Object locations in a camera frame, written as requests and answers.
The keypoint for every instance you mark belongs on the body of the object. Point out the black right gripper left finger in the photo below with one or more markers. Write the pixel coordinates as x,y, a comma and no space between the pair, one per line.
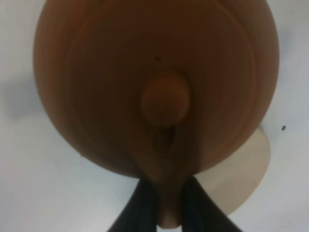
141,212

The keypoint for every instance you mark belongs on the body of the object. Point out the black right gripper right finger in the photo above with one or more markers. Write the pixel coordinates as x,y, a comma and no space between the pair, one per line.
200,213

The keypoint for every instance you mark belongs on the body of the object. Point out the brown clay teapot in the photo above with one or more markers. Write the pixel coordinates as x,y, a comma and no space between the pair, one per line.
156,89

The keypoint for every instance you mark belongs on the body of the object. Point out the beige round teapot coaster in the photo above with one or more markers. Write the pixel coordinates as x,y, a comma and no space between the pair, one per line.
231,182

